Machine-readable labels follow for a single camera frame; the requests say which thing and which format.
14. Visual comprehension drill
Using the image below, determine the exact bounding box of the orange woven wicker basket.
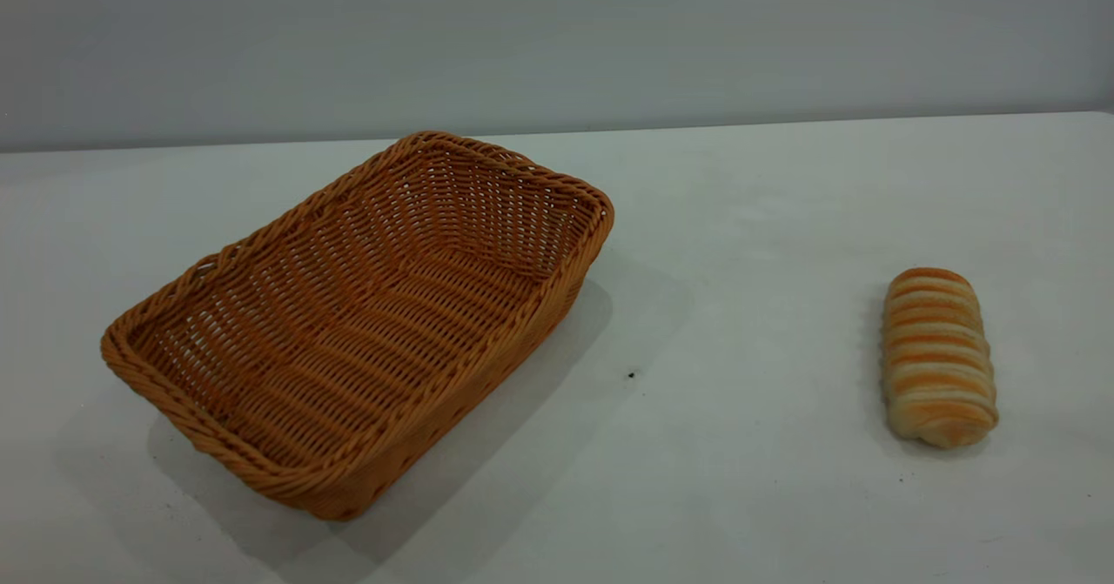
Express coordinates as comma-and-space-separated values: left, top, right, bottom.
100, 131, 615, 522

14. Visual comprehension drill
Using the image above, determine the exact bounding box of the striped long bread roll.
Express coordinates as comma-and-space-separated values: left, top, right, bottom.
881, 267, 1000, 450

